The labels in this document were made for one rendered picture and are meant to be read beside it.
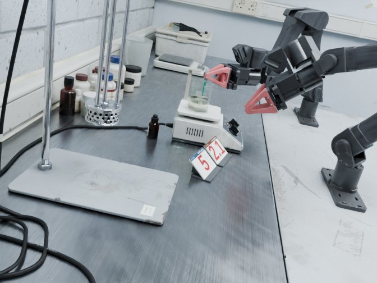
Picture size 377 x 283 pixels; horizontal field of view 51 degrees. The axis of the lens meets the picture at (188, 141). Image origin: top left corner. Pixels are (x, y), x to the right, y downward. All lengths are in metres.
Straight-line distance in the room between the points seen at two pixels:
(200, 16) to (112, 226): 1.97
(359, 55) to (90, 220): 0.68
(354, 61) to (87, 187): 0.65
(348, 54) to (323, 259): 0.47
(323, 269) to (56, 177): 0.53
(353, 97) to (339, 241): 1.92
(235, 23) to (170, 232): 1.95
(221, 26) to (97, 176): 1.83
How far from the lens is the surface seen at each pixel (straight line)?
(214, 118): 1.06
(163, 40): 2.20
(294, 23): 1.40
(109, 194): 0.78
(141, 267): 0.64
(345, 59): 0.99
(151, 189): 0.81
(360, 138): 0.99
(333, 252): 0.80
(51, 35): 0.77
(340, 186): 1.03
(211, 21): 2.53
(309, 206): 0.93
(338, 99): 2.68
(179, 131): 1.07
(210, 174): 0.93
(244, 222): 0.79
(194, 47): 2.19
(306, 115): 1.58
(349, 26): 2.56
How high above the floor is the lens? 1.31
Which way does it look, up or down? 22 degrees down
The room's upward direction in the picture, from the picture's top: 11 degrees clockwise
